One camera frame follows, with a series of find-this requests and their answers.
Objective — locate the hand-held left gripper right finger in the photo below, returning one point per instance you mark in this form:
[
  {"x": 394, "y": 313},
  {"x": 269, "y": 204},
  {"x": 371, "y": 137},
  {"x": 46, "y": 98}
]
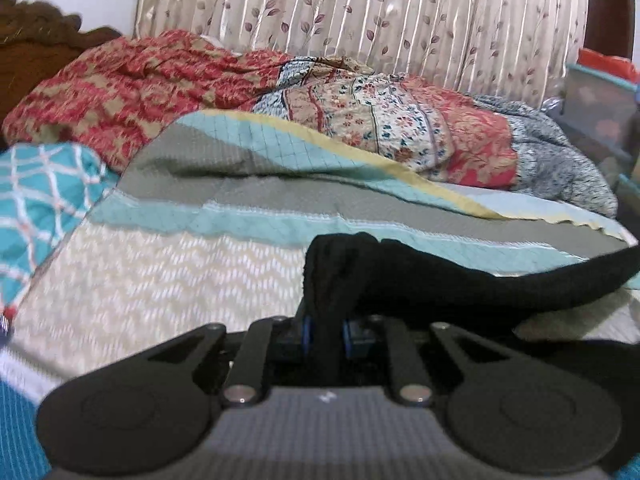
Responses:
[{"x": 356, "y": 336}]

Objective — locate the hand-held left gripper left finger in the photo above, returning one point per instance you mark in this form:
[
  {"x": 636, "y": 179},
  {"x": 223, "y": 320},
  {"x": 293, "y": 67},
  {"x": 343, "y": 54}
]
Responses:
[{"x": 299, "y": 334}]

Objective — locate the black pants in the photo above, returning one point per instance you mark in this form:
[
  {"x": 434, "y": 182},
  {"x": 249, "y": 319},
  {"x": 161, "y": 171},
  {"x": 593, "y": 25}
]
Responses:
[{"x": 425, "y": 280}]

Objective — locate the teal grey quilted bedspread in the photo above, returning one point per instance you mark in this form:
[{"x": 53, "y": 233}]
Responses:
[{"x": 210, "y": 260}]

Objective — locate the red floral patchwork quilt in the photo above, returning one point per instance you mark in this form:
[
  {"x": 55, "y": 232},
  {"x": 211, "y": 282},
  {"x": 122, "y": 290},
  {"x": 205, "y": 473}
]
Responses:
[{"x": 165, "y": 85}]

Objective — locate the teal lattice print pillow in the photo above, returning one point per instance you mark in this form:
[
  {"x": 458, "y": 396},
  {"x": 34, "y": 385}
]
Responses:
[{"x": 40, "y": 195}]

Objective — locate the beige leaf print curtain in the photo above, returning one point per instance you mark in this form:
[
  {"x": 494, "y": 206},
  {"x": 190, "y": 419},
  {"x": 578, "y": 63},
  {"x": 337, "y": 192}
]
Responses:
[{"x": 400, "y": 25}]

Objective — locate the clear plastic storage container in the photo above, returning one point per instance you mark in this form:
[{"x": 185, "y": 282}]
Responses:
[{"x": 600, "y": 110}]

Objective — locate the red item on container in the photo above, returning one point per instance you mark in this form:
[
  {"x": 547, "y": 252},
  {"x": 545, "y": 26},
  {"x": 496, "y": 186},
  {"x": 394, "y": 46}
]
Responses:
[{"x": 607, "y": 65}]

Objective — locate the carved wooden headboard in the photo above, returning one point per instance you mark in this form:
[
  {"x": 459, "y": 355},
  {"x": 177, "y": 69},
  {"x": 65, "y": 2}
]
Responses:
[{"x": 35, "y": 50}]

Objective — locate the dark wooden furniture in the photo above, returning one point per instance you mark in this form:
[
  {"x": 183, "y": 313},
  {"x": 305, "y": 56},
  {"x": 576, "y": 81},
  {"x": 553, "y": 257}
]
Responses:
[{"x": 610, "y": 5}]

